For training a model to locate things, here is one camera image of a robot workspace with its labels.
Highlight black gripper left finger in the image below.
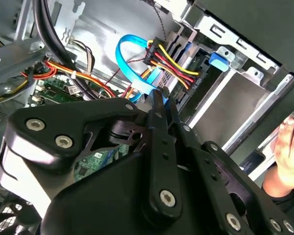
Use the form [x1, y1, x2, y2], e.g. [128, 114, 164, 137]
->
[0, 89, 184, 226]

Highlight red yellow power wire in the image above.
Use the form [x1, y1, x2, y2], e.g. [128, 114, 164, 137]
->
[143, 36, 202, 91]

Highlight blue data wire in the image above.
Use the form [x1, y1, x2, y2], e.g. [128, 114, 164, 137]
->
[115, 34, 173, 106]

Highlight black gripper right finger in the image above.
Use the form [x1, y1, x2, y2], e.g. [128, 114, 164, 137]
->
[168, 96, 294, 235]

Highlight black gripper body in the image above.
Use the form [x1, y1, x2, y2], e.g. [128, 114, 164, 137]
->
[40, 119, 227, 235]

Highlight hard disk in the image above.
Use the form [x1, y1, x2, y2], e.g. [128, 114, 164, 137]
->
[161, 31, 230, 103]

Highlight person's left hand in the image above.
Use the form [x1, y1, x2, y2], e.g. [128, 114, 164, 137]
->
[273, 102, 294, 177]

